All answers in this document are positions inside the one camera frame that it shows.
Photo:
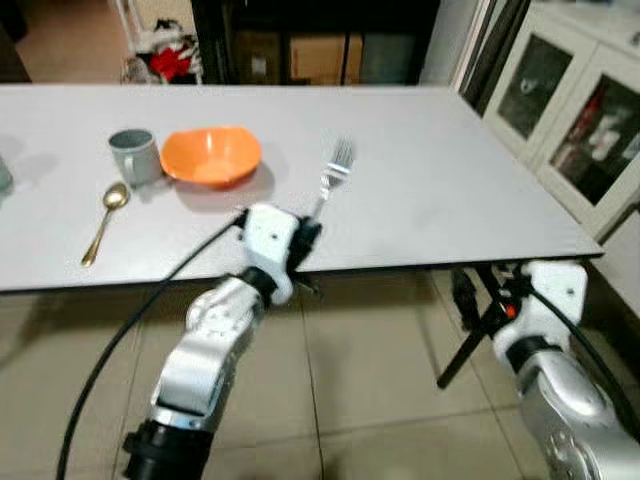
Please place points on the grey ceramic mug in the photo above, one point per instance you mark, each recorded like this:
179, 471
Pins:
135, 160

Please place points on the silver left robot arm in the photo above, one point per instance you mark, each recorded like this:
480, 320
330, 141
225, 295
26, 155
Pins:
205, 350

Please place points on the white glass-door cabinet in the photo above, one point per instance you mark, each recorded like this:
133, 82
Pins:
570, 120

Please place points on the gold metal spoon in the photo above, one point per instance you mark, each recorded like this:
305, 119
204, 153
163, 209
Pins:
114, 197

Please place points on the dark shelf unit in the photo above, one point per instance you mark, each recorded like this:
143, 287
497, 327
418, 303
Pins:
240, 30

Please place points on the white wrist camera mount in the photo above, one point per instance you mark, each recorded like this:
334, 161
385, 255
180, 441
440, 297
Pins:
265, 235
550, 295

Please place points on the orange plastic bowl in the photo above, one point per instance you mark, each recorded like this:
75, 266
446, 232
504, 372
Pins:
210, 155

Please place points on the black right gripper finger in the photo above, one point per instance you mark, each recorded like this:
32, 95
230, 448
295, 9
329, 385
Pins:
465, 355

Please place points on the silver metal fork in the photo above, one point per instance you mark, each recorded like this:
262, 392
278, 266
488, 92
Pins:
334, 170

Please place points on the red flower decoration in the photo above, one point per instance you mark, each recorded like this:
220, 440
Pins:
170, 62

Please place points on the brown cardboard box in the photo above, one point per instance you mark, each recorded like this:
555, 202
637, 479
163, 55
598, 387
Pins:
318, 60

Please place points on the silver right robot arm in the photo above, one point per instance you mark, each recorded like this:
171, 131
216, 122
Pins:
575, 410

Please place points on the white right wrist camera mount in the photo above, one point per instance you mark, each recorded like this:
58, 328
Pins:
550, 295

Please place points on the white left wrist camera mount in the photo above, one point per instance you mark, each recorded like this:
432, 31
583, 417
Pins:
265, 235

